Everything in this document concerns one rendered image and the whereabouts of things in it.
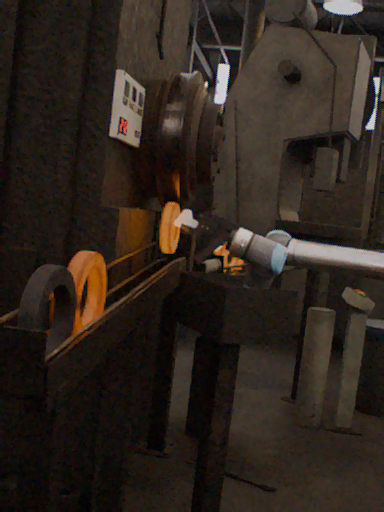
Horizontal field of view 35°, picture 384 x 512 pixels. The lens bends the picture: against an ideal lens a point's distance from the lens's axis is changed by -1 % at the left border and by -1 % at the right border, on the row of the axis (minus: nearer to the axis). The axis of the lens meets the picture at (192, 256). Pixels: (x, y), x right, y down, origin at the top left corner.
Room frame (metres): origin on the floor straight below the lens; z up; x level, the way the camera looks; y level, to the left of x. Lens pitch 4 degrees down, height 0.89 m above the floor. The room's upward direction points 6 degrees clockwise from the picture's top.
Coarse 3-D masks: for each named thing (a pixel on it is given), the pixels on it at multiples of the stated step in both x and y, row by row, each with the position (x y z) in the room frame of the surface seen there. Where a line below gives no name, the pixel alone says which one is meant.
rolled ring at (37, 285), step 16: (48, 272) 1.02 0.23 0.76; (64, 272) 1.07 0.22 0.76; (32, 288) 0.99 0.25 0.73; (48, 288) 1.00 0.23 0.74; (64, 288) 1.09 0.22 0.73; (32, 304) 0.97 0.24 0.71; (64, 304) 1.11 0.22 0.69; (32, 320) 0.96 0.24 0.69; (64, 320) 1.11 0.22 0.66; (48, 336) 1.10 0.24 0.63; (64, 336) 1.10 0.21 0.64; (48, 352) 1.06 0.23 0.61
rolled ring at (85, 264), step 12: (84, 252) 1.22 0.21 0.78; (96, 252) 1.25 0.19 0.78; (72, 264) 1.18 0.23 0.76; (84, 264) 1.18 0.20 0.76; (96, 264) 1.24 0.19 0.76; (84, 276) 1.18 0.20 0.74; (96, 276) 1.29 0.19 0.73; (96, 288) 1.30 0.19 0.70; (96, 300) 1.30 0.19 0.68; (84, 312) 1.29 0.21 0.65; (96, 312) 1.29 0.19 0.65; (84, 324) 1.25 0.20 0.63; (96, 324) 1.28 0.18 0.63
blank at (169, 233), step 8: (168, 208) 1.88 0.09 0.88; (176, 208) 1.91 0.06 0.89; (168, 216) 1.86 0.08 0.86; (176, 216) 1.92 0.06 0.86; (168, 224) 1.85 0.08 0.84; (160, 232) 1.86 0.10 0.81; (168, 232) 1.85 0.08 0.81; (176, 232) 1.96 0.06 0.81; (160, 240) 1.87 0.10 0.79; (168, 240) 1.86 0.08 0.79; (176, 240) 1.96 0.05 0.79; (168, 248) 1.88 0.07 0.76
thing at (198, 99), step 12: (204, 84) 2.11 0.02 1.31; (192, 96) 1.97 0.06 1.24; (204, 96) 2.03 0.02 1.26; (192, 108) 1.94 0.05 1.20; (192, 120) 1.96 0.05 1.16; (192, 132) 1.95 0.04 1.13; (192, 144) 1.95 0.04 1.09; (192, 156) 1.97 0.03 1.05; (192, 168) 1.98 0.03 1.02; (192, 180) 2.02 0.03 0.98; (192, 192) 2.09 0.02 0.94
